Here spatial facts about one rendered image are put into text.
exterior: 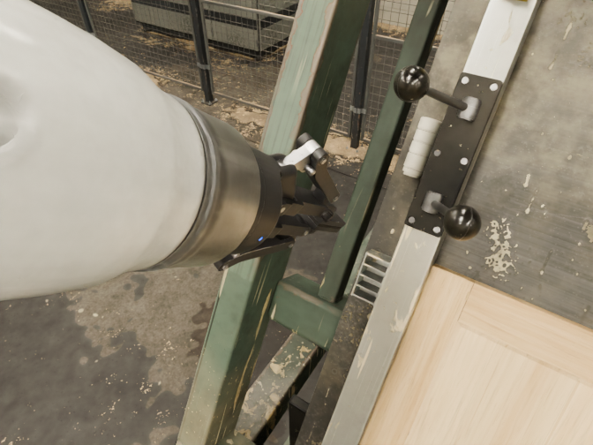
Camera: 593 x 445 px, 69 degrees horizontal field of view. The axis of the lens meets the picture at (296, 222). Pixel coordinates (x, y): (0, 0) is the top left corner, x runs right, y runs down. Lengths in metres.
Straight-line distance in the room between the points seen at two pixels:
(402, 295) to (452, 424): 0.19
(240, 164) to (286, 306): 0.57
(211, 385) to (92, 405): 1.31
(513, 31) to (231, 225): 0.46
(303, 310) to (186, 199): 0.59
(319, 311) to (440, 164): 0.33
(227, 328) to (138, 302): 1.60
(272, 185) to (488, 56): 0.39
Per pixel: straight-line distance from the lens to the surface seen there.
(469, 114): 0.57
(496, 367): 0.65
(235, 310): 0.73
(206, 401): 0.83
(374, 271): 0.66
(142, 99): 0.17
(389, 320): 0.63
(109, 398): 2.08
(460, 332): 0.64
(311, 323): 0.76
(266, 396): 1.06
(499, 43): 0.60
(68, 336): 2.33
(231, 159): 0.22
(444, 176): 0.58
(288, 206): 0.32
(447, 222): 0.47
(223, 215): 0.21
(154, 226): 0.17
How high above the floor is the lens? 1.74
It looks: 42 degrees down
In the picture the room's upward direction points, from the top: straight up
